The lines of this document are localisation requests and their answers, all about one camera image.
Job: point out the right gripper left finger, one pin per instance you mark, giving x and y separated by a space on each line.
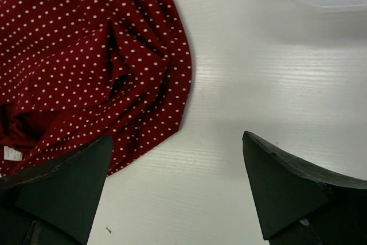
55 202

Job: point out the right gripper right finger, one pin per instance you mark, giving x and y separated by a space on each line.
298 202

